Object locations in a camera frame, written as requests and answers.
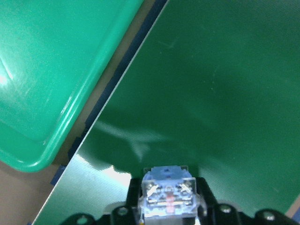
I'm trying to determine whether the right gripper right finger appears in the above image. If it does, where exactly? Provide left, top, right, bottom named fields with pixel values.
left=196, top=177, right=297, bottom=225

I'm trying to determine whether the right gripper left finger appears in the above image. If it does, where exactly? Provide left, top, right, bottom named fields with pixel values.
left=62, top=178, right=142, bottom=225

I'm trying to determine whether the yellow push button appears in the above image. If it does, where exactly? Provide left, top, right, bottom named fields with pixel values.
left=138, top=165, right=208, bottom=225

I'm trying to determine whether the green conveyor belt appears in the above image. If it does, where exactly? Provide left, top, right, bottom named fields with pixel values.
left=34, top=0, right=300, bottom=225

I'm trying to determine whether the green plastic tray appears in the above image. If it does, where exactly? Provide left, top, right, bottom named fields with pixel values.
left=0, top=0, right=142, bottom=173

